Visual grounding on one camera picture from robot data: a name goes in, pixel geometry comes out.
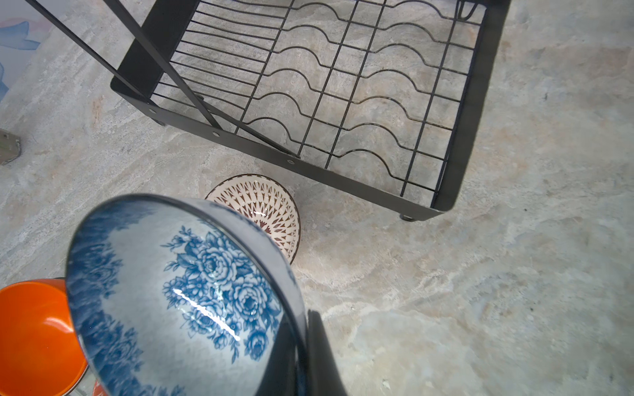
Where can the white brown patterned bowl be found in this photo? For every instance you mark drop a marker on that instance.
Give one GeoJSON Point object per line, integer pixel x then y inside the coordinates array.
{"type": "Point", "coordinates": [266, 203]}

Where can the black wire dish rack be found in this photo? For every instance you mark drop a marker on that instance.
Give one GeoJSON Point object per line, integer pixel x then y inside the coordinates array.
{"type": "Point", "coordinates": [379, 99]}

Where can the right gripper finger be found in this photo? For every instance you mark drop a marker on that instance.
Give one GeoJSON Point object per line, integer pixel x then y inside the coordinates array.
{"type": "Point", "coordinates": [319, 374]}

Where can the orange bowl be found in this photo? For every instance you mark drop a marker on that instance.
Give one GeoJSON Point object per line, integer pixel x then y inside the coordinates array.
{"type": "Point", "coordinates": [40, 352]}

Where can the blue floral bowl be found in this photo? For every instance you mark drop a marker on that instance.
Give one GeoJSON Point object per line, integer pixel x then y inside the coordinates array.
{"type": "Point", "coordinates": [184, 297]}

